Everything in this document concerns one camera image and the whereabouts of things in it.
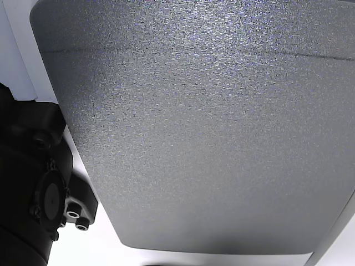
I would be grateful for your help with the dark gray flat mat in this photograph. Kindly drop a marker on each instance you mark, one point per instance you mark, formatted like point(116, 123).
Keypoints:
point(194, 138)

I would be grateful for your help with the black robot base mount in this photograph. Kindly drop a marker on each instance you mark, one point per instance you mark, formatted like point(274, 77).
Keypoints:
point(27, 166)

